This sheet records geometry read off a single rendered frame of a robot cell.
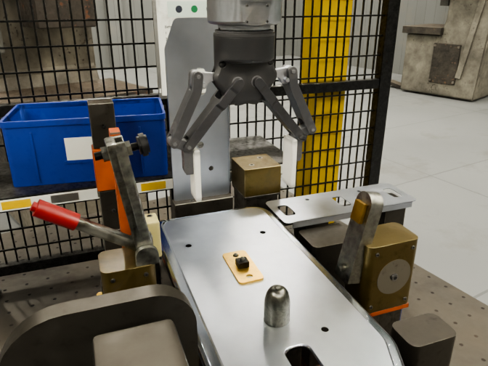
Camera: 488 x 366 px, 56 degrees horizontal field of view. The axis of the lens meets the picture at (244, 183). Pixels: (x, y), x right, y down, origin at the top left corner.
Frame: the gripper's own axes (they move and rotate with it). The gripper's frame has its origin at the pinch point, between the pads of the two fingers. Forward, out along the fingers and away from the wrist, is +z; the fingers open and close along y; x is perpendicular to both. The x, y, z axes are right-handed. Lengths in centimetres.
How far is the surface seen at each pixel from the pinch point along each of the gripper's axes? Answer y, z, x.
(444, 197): 225, 113, 183
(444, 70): 475, 73, 466
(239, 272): -1.2, 13.3, -1.4
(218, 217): 1.5, 13.6, 17.2
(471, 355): 48, 44, -3
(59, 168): -25.0, 7.3, 36.4
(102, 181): -17.7, 8.2, 28.6
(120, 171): -16.4, -4.4, -1.6
